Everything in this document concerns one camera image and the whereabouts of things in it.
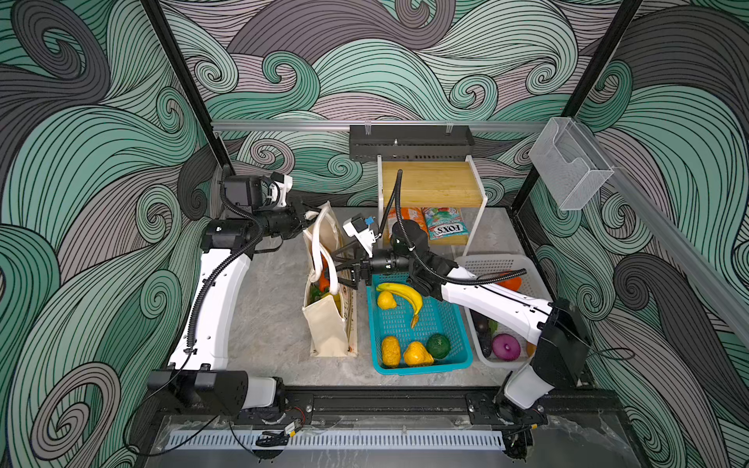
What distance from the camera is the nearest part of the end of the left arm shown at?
578 millimetres

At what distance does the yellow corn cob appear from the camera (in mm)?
793

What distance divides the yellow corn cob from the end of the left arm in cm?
44
